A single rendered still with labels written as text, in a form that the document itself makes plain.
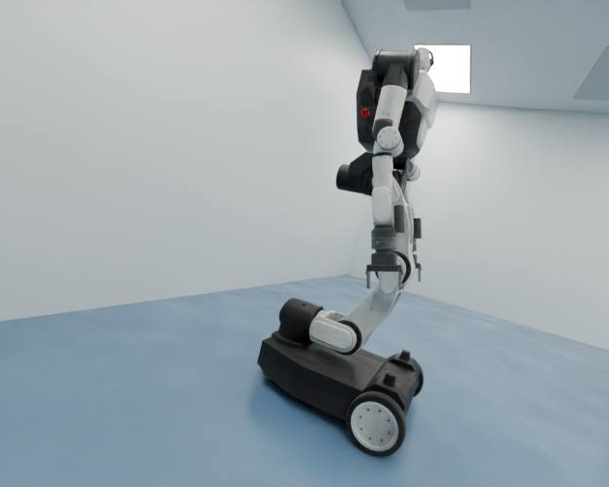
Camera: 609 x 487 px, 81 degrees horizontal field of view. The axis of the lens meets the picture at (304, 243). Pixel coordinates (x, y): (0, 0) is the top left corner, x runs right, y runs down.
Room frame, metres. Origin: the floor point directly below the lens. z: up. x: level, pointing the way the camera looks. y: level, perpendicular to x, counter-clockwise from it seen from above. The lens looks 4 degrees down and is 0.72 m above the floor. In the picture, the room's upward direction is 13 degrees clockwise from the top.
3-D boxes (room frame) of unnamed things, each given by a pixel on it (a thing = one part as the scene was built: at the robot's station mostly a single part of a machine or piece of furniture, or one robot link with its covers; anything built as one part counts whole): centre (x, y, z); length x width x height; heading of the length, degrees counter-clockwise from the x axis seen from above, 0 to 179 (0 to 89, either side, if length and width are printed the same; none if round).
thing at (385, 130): (1.31, -0.20, 1.12); 0.13 x 0.12 x 0.22; 158
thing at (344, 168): (1.54, -0.22, 0.97); 0.28 x 0.13 x 0.18; 66
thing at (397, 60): (1.32, -0.17, 1.30); 0.12 x 0.09 x 0.14; 66
